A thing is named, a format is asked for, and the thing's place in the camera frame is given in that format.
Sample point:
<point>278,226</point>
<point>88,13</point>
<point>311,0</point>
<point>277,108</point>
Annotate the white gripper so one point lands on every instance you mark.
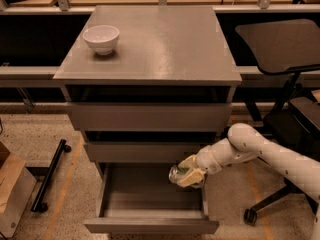
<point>205,160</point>

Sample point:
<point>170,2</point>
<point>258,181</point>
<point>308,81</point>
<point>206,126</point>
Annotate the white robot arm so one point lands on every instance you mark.
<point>244,143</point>

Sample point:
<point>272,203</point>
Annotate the grey bottom drawer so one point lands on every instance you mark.
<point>140,199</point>

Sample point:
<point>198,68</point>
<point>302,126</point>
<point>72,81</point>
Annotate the grey drawer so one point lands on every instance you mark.
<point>140,199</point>
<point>140,147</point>
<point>149,108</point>

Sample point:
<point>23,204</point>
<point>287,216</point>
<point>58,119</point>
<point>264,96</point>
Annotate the grey middle drawer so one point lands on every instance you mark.
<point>140,147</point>

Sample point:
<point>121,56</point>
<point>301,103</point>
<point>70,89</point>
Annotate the grey drawer cabinet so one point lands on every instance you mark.
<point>158,46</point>

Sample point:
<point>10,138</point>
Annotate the grey top drawer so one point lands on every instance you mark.
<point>149,108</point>

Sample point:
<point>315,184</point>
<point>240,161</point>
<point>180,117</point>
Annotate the black office chair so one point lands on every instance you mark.
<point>289,48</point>

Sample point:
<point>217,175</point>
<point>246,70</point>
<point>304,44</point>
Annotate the white ceramic bowl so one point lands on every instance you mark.
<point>102,39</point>

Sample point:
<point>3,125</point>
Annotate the black table leg base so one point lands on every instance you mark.
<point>47,173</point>

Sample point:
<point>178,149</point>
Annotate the cardboard box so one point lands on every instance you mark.
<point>11,166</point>

